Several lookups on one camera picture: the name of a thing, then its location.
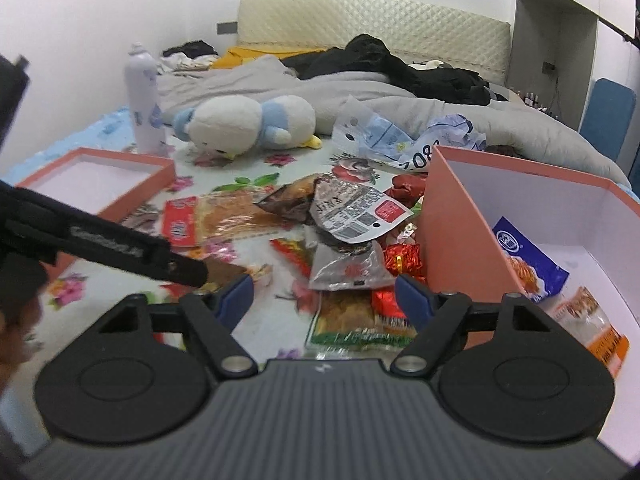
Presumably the cream padded headboard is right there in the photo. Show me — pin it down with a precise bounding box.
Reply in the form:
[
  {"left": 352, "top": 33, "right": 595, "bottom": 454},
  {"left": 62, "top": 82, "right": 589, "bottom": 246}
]
[{"left": 236, "top": 0, "right": 512, "bottom": 87}]

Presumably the blue white plastic bag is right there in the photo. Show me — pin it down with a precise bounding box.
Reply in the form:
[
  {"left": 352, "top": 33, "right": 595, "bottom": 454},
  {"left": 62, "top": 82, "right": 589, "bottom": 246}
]
[{"left": 331, "top": 95, "right": 416, "bottom": 162}]

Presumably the red yellow snack packet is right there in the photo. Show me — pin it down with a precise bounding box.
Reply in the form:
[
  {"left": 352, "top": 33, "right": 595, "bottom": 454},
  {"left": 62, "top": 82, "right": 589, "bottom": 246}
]
[{"left": 270, "top": 237, "right": 317, "bottom": 279}]

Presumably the silver snack packet red label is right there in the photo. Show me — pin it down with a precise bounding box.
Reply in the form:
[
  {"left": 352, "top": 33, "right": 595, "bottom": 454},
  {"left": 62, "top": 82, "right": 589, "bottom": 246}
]
[{"left": 307, "top": 175, "right": 416, "bottom": 247}]

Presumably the floral bed sheet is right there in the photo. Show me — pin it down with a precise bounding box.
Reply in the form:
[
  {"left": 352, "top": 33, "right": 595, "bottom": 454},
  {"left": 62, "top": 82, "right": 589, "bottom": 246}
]
[{"left": 0, "top": 105, "right": 640, "bottom": 361}]

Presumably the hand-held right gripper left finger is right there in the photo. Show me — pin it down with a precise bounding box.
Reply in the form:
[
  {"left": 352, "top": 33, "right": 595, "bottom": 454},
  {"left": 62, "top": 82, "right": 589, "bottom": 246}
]
[{"left": 97, "top": 274, "right": 259, "bottom": 379}]

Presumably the blue white snack packet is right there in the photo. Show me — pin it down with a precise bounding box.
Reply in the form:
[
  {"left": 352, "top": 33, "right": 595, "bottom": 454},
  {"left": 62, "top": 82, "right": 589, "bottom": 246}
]
[{"left": 491, "top": 216, "right": 571, "bottom": 303}]

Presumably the dark red snack packet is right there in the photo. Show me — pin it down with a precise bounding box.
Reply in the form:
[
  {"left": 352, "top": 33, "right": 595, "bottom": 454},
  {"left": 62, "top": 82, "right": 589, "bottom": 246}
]
[{"left": 387, "top": 174, "right": 430, "bottom": 208}]

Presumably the orange snack packet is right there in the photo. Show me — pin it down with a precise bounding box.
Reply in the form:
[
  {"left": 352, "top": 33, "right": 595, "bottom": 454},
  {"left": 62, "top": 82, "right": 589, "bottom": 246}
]
[{"left": 547, "top": 285, "right": 631, "bottom": 379}]

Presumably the yellow cloth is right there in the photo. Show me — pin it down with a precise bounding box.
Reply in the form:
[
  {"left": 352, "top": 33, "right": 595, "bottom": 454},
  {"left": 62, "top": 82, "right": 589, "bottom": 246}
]
[{"left": 210, "top": 46, "right": 327, "bottom": 71}]

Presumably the small black garment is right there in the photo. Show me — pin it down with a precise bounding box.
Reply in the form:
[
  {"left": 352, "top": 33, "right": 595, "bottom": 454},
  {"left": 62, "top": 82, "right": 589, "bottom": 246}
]
[{"left": 162, "top": 40, "right": 219, "bottom": 59}]

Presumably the pink cardboard box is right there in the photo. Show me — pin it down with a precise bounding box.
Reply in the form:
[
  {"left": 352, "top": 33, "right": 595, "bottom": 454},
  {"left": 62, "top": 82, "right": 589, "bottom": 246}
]
[{"left": 419, "top": 145, "right": 640, "bottom": 461}]

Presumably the green edged clear snack packet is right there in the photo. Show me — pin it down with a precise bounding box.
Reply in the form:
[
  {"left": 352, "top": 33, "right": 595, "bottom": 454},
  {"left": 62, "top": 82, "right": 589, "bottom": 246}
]
[{"left": 305, "top": 289, "right": 418, "bottom": 352}]

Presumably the pink cardboard box lid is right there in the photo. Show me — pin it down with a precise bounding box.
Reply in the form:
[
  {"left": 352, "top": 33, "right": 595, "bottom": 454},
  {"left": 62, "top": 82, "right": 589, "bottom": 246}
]
[{"left": 12, "top": 147, "right": 177, "bottom": 281}]

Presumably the black rod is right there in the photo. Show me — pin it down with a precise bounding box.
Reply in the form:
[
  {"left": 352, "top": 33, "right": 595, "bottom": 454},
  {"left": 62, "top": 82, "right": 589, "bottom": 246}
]
[{"left": 597, "top": 12, "right": 640, "bottom": 49}]

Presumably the small red snack packet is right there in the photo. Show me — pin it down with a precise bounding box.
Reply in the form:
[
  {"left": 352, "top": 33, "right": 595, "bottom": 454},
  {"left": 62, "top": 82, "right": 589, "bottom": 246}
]
[{"left": 371, "top": 285, "right": 412, "bottom": 324}]

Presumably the red label clear snack packet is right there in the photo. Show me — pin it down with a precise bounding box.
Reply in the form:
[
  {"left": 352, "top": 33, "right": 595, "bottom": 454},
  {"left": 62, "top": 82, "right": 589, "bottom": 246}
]
[{"left": 162, "top": 187, "right": 283, "bottom": 249}]

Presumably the crumpled blue white bag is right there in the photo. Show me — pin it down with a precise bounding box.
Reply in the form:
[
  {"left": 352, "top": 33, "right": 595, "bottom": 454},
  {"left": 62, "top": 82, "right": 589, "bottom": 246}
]
[{"left": 400, "top": 114, "right": 488, "bottom": 171}]

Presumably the black clothes pile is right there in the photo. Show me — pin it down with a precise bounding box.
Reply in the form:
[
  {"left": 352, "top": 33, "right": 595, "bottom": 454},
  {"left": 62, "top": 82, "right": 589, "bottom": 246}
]
[{"left": 280, "top": 34, "right": 494, "bottom": 107}]

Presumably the blue padded panel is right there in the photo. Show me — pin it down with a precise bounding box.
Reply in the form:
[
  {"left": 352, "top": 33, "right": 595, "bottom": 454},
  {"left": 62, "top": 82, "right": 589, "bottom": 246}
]
[{"left": 580, "top": 77, "right": 639, "bottom": 162}]

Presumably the white blue plush penguin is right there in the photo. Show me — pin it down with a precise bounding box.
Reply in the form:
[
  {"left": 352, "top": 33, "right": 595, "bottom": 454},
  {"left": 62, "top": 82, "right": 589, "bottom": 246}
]
[{"left": 172, "top": 95, "right": 324, "bottom": 157}]

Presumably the grey duvet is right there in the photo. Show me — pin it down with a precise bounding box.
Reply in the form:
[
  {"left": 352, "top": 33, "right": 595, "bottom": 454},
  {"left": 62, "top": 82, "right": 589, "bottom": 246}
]
[{"left": 155, "top": 55, "right": 632, "bottom": 187}]

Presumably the dark brown snack packet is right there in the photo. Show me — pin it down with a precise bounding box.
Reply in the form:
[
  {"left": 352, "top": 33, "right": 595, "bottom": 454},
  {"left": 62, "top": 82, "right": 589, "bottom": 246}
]
[{"left": 254, "top": 174, "right": 323, "bottom": 223}]

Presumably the person's left hand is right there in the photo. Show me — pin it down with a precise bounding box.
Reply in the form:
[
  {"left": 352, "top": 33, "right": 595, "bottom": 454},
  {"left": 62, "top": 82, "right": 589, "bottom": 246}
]
[{"left": 0, "top": 292, "right": 47, "bottom": 368}]

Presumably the red foil wrapped candy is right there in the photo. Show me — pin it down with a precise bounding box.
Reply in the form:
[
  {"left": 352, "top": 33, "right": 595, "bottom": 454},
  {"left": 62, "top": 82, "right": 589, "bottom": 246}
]
[{"left": 382, "top": 240, "right": 427, "bottom": 279}]

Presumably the white spray bottle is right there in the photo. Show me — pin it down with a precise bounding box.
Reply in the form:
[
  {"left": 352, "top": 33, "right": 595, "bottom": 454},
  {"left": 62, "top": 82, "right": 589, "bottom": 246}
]
[{"left": 125, "top": 42, "right": 169, "bottom": 157}]

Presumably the row of small bottles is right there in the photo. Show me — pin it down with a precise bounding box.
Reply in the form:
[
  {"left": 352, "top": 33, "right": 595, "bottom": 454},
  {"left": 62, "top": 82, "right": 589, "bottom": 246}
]
[{"left": 519, "top": 89, "right": 557, "bottom": 117}]

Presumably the clear grey snack packet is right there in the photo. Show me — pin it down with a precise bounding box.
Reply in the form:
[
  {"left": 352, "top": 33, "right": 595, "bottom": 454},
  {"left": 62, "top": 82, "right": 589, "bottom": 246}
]
[{"left": 307, "top": 240, "right": 398, "bottom": 292}]

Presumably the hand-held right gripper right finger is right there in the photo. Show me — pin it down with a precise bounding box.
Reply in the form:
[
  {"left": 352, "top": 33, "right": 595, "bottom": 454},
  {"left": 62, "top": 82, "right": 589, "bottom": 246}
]
[{"left": 391, "top": 274, "right": 551, "bottom": 377}]

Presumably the white garment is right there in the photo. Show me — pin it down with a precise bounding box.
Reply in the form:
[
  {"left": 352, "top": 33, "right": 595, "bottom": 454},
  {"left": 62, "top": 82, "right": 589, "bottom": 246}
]
[{"left": 159, "top": 55, "right": 221, "bottom": 73}]

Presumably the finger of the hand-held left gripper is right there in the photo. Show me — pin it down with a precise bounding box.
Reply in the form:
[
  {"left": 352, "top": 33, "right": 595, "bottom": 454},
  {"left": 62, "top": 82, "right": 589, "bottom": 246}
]
[{"left": 15, "top": 189, "right": 210, "bottom": 289}]

